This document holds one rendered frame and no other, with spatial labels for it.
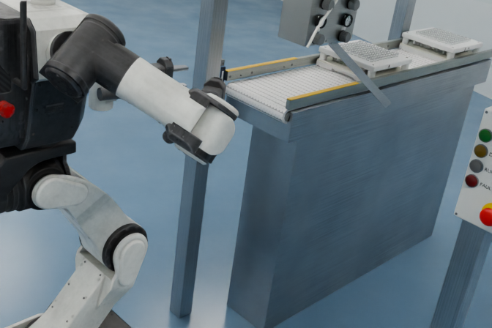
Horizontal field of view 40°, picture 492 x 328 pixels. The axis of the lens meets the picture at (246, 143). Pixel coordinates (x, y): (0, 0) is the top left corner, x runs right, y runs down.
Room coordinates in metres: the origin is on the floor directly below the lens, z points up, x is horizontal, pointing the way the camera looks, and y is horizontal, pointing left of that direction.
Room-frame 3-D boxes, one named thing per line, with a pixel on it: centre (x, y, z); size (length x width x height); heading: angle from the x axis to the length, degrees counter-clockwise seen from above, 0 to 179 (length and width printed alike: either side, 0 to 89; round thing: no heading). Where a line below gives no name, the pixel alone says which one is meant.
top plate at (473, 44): (2.78, -0.75, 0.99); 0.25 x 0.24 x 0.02; 48
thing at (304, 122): (2.45, -0.46, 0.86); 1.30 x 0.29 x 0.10; 138
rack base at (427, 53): (2.78, -0.75, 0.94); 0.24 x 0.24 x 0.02; 48
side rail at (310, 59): (2.53, -0.35, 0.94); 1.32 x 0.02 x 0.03; 138
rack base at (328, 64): (2.37, -0.38, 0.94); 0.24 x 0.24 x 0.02; 48
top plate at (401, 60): (2.37, -0.38, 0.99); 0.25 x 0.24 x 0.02; 48
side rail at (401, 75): (2.35, -0.55, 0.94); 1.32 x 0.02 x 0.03; 138
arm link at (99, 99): (1.66, 0.37, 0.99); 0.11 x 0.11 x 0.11; 40
